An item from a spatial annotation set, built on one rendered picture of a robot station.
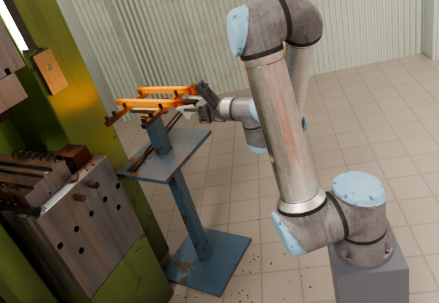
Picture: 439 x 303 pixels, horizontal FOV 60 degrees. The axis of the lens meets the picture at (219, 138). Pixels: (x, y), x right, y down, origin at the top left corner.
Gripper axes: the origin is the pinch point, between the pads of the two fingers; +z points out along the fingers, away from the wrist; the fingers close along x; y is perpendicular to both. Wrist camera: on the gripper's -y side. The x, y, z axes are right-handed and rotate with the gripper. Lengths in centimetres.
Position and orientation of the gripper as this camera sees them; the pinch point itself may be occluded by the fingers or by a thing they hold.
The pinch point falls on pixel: (182, 102)
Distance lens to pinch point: 158.9
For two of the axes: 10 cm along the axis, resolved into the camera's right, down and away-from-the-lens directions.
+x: 4.8, -5.5, 6.8
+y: 2.5, 8.3, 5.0
